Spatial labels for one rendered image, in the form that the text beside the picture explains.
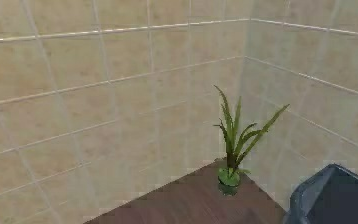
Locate green house plant in pot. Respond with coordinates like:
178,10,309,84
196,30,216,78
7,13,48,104
213,84,291,197

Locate dark blue-grey bin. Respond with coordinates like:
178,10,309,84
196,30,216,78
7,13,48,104
282,163,358,224

